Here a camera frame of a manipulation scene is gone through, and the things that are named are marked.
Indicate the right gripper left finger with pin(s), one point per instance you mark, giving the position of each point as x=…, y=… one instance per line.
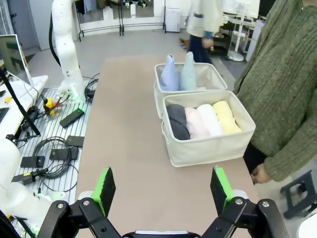
x=106, y=188

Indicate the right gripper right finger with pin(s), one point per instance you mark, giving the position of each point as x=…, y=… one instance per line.
x=219, y=188

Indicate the pink towel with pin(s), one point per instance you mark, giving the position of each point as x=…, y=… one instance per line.
x=196, y=124

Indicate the white towel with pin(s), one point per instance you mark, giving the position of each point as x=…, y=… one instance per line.
x=210, y=119

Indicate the yellow towel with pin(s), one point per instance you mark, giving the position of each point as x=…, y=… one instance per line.
x=226, y=116

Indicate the dark grey towel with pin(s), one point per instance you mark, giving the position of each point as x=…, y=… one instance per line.
x=178, y=124

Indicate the beige fabric storage bin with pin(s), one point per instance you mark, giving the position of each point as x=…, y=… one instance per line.
x=210, y=74
x=205, y=151

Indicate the teal towel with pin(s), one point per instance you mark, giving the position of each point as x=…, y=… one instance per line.
x=188, y=77

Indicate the lavender blue towel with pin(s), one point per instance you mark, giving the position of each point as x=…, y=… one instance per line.
x=169, y=77

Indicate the person's left forearm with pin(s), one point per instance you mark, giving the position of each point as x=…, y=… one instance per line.
x=289, y=161

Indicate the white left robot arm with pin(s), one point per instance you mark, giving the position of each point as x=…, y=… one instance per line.
x=67, y=49

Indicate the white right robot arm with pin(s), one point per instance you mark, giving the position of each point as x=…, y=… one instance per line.
x=10, y=158

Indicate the person's left hand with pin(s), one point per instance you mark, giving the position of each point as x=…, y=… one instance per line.
x=261, y=174

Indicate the flat black box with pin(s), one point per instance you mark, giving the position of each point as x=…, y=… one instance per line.
x=71, y=117
x=75, y=141
x=60, y=154
x=28, y=161

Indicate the dark grey step stool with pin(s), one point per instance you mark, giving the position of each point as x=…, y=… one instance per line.
x=297, y=184

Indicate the black handheld pendant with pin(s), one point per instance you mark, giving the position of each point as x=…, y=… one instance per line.
x=23, y=178

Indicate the yellow emergency stop button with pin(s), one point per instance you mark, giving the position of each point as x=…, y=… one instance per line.
x=49, y=102

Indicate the black stand pole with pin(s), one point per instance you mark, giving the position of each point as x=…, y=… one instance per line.
x=22, y=109

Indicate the white desk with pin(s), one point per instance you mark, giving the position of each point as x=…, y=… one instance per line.
x=10, y=116

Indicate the black keyboard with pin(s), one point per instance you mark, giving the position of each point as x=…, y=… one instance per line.
x=3, y=115

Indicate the person in green knit sweater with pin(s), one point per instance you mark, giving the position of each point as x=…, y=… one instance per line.
x=280, y=74

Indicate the white floor stand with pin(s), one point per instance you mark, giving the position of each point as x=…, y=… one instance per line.
x=236, y=57

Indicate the white tower appliance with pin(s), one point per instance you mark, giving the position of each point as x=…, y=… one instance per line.
x=255, y=39

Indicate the computer monitor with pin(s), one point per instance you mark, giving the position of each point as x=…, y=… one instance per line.
x=12, y=57

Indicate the black clothes rack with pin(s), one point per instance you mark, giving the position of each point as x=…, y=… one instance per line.
x=121, y=24

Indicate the bystander in white jacket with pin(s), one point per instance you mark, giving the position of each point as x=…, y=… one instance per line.
x=205, y=17

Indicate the white air purifier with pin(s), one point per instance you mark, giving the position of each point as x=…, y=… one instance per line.
x=172, y=19

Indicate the grooved aluminium base plate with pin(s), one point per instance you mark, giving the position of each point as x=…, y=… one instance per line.
x=57, y=134

